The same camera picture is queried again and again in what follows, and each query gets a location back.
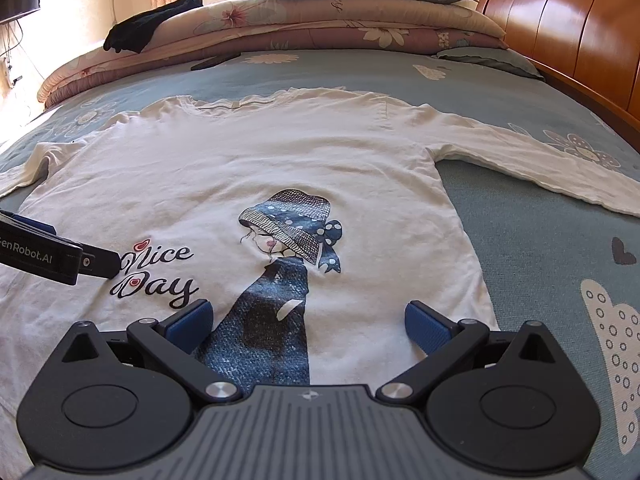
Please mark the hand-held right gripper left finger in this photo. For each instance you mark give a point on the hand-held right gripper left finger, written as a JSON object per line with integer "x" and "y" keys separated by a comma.
{"x": 192, "y": 322}

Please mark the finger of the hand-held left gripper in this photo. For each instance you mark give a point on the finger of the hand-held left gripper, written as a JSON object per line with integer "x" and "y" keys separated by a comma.
{"x": 102, "y": 262}
{"x": 35, "y": 224}

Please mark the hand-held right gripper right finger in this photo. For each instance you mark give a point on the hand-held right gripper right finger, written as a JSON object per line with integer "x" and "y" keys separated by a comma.
{"x": 425, "y": 327}

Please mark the white printed long-sleeve shirt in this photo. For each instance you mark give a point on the white printed long-sleeve shirt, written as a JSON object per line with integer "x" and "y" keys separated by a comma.
{"x": 250, "y": 170}

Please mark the bed with blue floral sheet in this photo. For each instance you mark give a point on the bed with blue floral sheet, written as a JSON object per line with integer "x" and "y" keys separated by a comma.
{"x": 525, "y": 260}

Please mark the black garment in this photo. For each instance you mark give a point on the black garment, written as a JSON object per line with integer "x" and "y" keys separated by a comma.
{"x": 145, "y": 25}

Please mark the black smartphone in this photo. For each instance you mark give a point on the black smartphone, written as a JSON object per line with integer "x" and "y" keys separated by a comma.
{"x": 212, "y": 62}

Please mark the flat grey-blue pillow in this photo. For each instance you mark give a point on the flat grey-blue pillow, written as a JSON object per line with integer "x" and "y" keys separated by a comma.
{"x": 485, "y": 60}

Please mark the pink floral folded quilt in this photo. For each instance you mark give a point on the pink floral folded quilt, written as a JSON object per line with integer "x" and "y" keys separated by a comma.
{"x": 300, "y": 25}

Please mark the wooden headboard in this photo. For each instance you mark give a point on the wooden headboard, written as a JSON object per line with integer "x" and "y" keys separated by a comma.
{"x": 575, "y": 20}

